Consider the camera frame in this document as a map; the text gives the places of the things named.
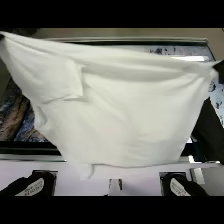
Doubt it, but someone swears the white T-shirt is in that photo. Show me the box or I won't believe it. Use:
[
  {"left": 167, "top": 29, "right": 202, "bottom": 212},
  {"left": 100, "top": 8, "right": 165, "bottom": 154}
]
[{"left": 0, "top": 30, "right": 222, "bottom": 181}]

